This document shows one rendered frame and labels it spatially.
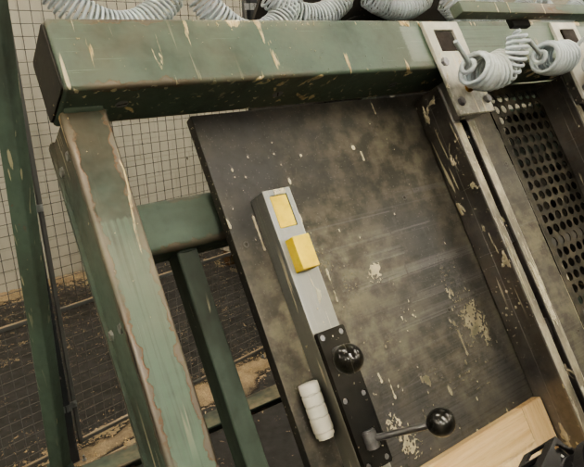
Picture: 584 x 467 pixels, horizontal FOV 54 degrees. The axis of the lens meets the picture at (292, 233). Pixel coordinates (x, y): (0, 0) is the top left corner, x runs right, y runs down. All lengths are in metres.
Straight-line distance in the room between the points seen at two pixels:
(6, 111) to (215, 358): 0.72
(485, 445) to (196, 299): 0.52
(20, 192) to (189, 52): 0.65
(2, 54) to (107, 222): 0.63
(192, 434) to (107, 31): 0.51
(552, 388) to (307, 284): 0.51
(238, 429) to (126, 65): 0.52
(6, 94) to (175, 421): 0.82
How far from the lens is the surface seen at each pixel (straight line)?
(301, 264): 0.82
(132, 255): 0.73
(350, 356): 0.71
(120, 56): 0.79
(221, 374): 0.85
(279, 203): 0.85
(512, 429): 1.08
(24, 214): 1.39
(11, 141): 1.34
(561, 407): 1.14
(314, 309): 0.83
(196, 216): 0.87
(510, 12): 1.04
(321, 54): 0.95
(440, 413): 0.79
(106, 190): 0.76
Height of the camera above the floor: 1.90
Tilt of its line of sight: 17 degrees down
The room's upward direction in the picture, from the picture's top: 2 degrees counter-clockwise
